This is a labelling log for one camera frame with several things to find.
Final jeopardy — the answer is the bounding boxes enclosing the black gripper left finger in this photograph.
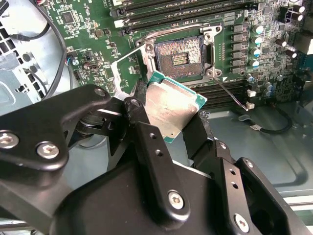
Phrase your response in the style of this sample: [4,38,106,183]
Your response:
[0,79,193,230]

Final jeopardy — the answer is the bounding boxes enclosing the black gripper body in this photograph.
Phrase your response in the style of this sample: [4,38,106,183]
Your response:
[52,156,222,235]

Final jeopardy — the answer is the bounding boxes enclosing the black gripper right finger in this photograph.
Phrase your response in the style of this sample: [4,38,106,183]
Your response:
[182,110,309,235]

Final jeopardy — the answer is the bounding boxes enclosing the silver CPU green edge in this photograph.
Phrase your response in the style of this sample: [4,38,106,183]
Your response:
[144,70,208,144]

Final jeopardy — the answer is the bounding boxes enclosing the metal socket cover frame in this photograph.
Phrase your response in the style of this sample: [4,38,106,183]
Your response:
[110,44,147,98]

